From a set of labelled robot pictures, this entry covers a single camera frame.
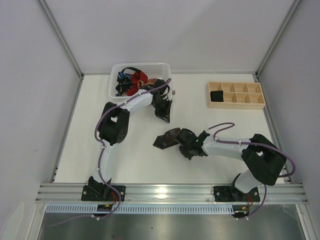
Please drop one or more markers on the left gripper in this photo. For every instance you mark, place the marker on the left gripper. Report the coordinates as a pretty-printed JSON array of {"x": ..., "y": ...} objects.
[{"x": 161, "y": 105}]

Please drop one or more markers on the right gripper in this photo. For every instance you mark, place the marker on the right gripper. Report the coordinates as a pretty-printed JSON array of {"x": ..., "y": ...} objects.
[{"x": 178, "y": 135}]

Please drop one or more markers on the brown floral tie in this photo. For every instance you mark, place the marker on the brown floral tie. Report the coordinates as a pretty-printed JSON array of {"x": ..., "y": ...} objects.
[{"x": 167, "y": 140}]

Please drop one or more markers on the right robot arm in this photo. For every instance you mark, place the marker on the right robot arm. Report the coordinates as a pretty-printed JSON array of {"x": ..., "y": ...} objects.
[{"x": 264, "y": 162}]

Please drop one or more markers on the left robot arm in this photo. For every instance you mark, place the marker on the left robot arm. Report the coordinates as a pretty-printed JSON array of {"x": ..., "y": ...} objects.
[{"x": 112, "y": 129}]

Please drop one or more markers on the colourful patterned tie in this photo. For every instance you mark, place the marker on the colourful patterned tie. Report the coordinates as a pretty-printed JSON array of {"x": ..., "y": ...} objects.
[{"x": 154, "y": 82}]

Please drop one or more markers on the white plastic basket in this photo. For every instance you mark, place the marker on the white plastic basket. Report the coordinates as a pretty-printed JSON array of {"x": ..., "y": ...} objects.
[{"x": 160, "y": 70}]

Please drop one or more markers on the red tie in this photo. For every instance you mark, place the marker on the red tie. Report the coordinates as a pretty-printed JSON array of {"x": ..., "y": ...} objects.
[{"x": 138, "y": 80}]

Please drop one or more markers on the rolled black tie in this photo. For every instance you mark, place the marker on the rolled black tie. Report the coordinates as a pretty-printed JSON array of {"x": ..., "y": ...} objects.
[{"x": 217, "y": 96}]

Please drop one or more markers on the blue striped tie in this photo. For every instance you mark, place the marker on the blue striped tie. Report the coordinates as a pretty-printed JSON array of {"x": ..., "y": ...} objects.
[{"x": 124, "y": 83}]

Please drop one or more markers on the wooden compartment box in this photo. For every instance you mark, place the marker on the wooden compartment box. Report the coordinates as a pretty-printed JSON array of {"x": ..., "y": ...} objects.
[{"x": 237, "y": 95}]

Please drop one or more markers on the aluminium mounting rail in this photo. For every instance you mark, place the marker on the aluminium mounting rail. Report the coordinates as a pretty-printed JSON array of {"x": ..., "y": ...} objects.
[{"x": 169, "y": 193}]

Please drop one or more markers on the white slotted cable duct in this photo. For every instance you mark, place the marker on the white slotted cable duct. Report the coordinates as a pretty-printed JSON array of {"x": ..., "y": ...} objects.
[{"x": 86, "y": 208}]

